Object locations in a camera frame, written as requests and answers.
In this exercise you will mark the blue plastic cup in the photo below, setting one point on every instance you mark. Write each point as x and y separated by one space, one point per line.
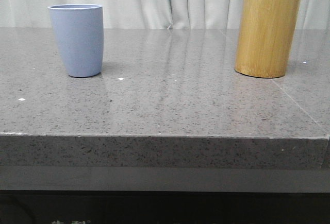
79 33

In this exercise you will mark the bamboo cylindrical holder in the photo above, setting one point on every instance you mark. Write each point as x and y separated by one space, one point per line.
265 37

